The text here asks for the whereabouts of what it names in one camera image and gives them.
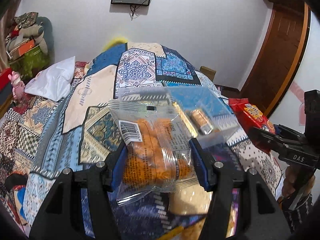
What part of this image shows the white pillow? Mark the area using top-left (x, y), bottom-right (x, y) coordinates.
top-left (24, 56), bottom-right (76, 102)

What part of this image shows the yellow snack packet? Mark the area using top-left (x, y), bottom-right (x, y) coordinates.
top-left (168, 189), bottom-right (218, 240)

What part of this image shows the pile of clothes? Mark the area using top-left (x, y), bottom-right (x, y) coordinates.
top-left (5, 12), bottom-right (48, 55)

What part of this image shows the orange cardboard box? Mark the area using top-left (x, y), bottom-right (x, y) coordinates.
top-left (9, 40), bottom-right (37, 61)

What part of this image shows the clear packet with brown roll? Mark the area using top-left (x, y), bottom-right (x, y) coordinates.
top-left (119, 86), bottom-right (242, 148)

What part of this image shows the brown wooden door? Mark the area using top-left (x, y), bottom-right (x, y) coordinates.
top-left (239, 0), bottom-right (312, 117)

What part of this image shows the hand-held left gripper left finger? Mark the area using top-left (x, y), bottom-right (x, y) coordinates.
top-left (29, 145), bottom-right (128, 240)

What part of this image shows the yellow fluffy object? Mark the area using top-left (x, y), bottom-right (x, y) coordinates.
top-left (102, 37), bottom-right (128, 52)

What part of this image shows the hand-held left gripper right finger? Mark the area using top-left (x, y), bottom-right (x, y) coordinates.
top-left (189, 137), bottom-right (292, 240)

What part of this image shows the green bag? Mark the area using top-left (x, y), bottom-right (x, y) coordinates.
top-left (11, 45), bottom-right (50, 79)

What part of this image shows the pink plush toy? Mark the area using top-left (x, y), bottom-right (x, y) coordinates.
top-left (8, 71), bottom-right (25, 101)

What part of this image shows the red snack packet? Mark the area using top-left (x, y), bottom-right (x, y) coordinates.
top-left (228, 98), bottom-right (277, 153)

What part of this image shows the clear packet of orange snacks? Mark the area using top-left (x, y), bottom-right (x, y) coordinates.
top-left (108, 99), bottom-right (200, 207)

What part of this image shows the person's right hand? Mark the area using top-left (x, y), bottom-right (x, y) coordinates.
top-left (281, 165), bottom-right (314, 207)

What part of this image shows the patchwork printed blanket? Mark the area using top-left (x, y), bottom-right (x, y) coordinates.
top-left (0, 42), bottom-right (283, 240)

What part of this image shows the brown cardboard box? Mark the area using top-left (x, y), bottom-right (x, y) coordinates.
top-left (199, 66), bottom-right (217, 83)

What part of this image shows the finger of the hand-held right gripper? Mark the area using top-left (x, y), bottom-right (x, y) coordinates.
top-left (248, 127), bottom-right (288, 155)
top-left (272, 123), bottom-right (307, 144)

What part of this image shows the teal chair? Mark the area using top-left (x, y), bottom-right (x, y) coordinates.
top-left (35, 16), bottom-right (55, 64)

